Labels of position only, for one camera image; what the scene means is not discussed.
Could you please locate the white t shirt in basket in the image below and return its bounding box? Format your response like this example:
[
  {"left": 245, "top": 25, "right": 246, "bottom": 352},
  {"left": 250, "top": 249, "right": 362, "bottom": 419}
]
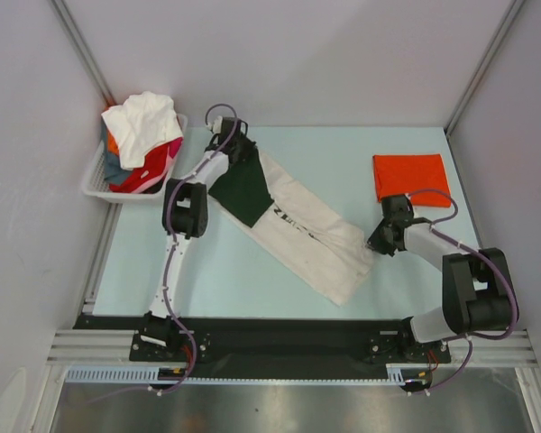
[{"left": 101, "top": 91, "right": 183, "bottom": 170}]

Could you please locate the right aluminium corner post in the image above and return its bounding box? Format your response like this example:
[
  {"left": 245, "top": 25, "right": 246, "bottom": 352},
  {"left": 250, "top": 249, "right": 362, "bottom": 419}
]
[{"left": 444, "top": 0, "right": 527, "bottom": 139}]

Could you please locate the red t shirt in basket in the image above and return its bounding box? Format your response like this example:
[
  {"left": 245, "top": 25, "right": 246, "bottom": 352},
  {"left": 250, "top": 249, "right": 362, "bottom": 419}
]
[{"left": 109, "top": 144, "right": 171, "bottom": 194}]

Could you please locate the white plastic laundry basket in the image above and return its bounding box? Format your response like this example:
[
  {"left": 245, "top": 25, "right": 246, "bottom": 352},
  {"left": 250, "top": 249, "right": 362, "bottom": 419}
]
[{"left": 81, "top": 121, "right": 177, "bottom": 204}]

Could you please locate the grey blue garment in basket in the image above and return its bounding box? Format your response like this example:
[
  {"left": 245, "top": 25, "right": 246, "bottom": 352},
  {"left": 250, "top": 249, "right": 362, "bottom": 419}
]
[{"left": 100, "top": 123, "right": 132, "bottom": 186}]

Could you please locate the left aluminium corner post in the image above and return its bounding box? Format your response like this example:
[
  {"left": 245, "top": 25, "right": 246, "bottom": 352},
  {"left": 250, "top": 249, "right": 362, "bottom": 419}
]
[{"left": 49, "top": 0, "right": 115, "bottom": 105}]

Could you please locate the orange garment in basket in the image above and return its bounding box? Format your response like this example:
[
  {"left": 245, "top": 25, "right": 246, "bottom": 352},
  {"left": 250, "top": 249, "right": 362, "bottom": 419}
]
[{"left": 106, "top": 132, "right": 119, "bottom": 156}]

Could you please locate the pink garment in basket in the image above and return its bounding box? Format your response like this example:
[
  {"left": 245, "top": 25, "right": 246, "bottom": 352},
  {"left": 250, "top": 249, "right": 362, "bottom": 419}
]
[{"left": 166, "top": 137, "right": 184, "bottom": 168}]

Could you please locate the cream and green t shirt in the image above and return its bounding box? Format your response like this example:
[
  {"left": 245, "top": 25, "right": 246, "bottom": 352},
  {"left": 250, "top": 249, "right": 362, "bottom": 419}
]
[{"left": 209, "top": 150, "right": 374, "bottom": 306}]

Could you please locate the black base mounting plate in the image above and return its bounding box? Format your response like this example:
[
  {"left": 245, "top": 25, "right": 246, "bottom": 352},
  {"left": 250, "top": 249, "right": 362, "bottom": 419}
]
[{"left": 74, "top": 314, "right": 452, "bottom": 382}]

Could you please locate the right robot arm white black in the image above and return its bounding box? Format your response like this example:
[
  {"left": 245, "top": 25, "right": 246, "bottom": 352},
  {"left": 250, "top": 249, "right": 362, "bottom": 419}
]
[{"left": 367, "top": 189, "right": 519, "bottom": 362}]

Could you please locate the folded orange t shirt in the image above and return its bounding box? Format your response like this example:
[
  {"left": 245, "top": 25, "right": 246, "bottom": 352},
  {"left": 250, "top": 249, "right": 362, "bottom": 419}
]
[{"left": 372, "top": 154, "right": 451, "bottom": 208}]

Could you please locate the white slotted cable duct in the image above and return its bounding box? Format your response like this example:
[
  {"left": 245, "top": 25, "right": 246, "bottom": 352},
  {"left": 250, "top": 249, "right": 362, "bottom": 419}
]
[{"left": 66, "top": 365, "right": 428, "bottom": 386}]

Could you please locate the aluminium corner post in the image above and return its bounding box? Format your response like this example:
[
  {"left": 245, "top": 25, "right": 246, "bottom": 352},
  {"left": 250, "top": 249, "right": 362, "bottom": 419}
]
[
  {"left": 49, "top": 0, "right": 115, "bottom": 105},
  {"left": 444, "top": 0, "right": 527, "bottom": 139}
]

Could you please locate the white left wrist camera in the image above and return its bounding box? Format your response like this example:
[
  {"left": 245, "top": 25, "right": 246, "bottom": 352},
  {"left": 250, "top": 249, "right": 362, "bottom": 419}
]
[{"left": 206, "top": 115, "right": 224, "bottom": 134}]

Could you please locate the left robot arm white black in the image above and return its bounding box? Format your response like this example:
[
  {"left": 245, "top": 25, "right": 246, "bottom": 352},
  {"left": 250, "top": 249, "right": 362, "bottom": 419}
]
[{"left": 150, "top": 117, "right": 256, "bottom": 319}]

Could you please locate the aluminium frame rail front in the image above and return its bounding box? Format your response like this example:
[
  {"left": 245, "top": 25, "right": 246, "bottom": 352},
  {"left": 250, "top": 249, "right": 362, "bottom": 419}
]
[{"left": 46, "top": 329, "right": 537, "bottom": 368}]

